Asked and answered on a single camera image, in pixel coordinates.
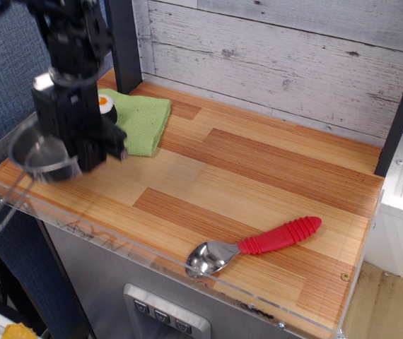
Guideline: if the silver button control panel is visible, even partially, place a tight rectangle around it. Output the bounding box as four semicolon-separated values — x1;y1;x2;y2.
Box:
123;283;211;338

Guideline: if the black vertical post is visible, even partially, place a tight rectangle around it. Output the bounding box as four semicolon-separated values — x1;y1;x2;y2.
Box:
105;0;142;94
374;35;403;177

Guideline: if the yellow black object bottom left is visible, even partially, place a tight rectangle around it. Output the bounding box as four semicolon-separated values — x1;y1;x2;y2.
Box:
1;323;38;339

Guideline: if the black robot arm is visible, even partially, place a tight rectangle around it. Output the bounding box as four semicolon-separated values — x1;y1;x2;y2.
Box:
0;1;127;172

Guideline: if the red handled metal spoon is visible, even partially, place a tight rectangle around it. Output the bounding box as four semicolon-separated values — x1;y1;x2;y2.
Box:
185;216;322;278

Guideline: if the stainless steel pot with handle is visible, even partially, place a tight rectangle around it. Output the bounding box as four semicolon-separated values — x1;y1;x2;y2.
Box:
0;117;82;232

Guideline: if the green folded cloth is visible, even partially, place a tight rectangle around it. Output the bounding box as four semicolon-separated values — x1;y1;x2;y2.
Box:
98;88;171;157

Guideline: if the right black vertical post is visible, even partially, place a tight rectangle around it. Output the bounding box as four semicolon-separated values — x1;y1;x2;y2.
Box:
374;35;403;177

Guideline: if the clear acrylic table guard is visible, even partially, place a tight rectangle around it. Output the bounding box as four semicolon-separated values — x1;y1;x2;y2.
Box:
0;59;385;339

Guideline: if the toy sushi roll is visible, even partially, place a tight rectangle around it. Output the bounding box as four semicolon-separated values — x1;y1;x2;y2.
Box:
98;93;118;124

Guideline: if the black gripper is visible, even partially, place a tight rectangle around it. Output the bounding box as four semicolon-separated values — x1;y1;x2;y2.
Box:
32;72;128;172

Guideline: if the left black vertical post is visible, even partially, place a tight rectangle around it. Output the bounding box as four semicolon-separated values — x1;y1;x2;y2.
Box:
105;0;142;94

